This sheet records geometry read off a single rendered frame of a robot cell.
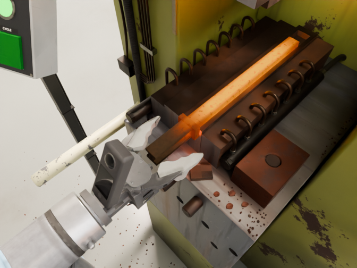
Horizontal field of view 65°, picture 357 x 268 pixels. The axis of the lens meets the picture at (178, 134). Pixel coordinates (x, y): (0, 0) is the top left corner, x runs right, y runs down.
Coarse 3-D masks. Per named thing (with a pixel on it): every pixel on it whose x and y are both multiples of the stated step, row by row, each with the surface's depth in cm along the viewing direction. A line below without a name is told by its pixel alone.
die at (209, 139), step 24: (264, 24) 75; (288, 24) 73; (240, 48) 70; (264, 48) 68; (312, 48) 68; (216, 72) 64; (240, 72) 62; (168, 96) 61; (192, 96) 59; (240, 96) 58; (168, 120) 62; (216, 120) 55; (240, 120) 56; (192, 144) 60; (216, 144) 53; (216, 168) 58
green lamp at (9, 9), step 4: (0, 0) 60; (4, 0) 60; (8, 0) 60; (0, 4) 61; (4, 4) 60; (8, 4) 60; (0, 8) 61; (4, 8) 61; (8, 8) 61; (0, 12) 62; (4, 12) 61; (8, 12) 61
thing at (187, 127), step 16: (288, 48) 65; (256, 64) 62; (272, 64) 63; (240, 80) 60; (256, 80) 61; (224, 96) 57; (192, 112) 55; (208, 112) 55; (176, 128) 52; (192, 128) 52; (160, 144) 50; (176, 144) 53; (160, 160) 51
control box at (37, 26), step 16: (16, 0) 60; (32, 0) 59; (48, 0) 63; (0, 16) 62; (16, 16) 61; (32, 16) 60; (48, 16) 64; (16, 32) 63; (32, 32) 62; (48, 32) 66; (32, 48) 63; (48, 48) 67; (0, 64) 68; (32, 64) 65; (48, 64) 69
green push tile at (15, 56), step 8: (0, 32) 63; (0, 40) 64; (8, 40) 63; (16, 40) 63; (0, 48) 65; (8, 48) 64; (16, 48) 64; (0, 56) 66; (8, 56) 65; (16, 56) 64; (8, 64) 66; (16, 64) 65
